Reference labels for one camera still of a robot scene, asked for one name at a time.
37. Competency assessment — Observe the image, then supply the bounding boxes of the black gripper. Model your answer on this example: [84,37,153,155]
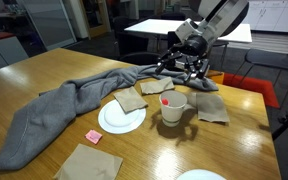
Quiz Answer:
[154,34,211,85]

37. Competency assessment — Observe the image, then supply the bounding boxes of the white paper cup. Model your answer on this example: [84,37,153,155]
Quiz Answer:
[158,90,188,128]

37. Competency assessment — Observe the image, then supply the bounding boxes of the orange wooden box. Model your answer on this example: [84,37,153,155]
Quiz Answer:
[205,69,225,85]

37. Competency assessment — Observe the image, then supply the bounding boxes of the brown paper napkin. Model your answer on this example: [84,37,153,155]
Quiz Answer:
[139,76,176,95]
[186,91,231,124]
[113,86,149,114]
[53,143,124,180]

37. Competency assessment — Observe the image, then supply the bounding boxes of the white table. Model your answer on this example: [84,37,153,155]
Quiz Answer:
[124,18,253,44]

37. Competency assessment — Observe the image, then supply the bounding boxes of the white round plate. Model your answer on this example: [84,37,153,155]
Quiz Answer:
[97,99,147,135]
[176,168,228,180]

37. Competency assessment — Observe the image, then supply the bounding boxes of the white cabinets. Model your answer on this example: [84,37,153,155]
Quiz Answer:
[243,0,288,34]

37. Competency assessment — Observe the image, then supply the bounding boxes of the pink paper packet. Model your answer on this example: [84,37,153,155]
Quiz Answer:
[84,129,104,145]

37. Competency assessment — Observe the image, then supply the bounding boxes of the glass partition panel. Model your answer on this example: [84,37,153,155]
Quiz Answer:
[23,0,78,52]

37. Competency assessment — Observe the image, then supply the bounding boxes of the gray sweater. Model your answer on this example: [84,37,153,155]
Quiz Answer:
[0,64,220,171]

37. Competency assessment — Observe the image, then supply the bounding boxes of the gray cabinet red top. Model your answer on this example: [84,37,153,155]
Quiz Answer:
[0,32,30,75]

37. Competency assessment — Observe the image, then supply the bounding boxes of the wooden door frame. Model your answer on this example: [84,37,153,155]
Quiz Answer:
[80,0,112,39]

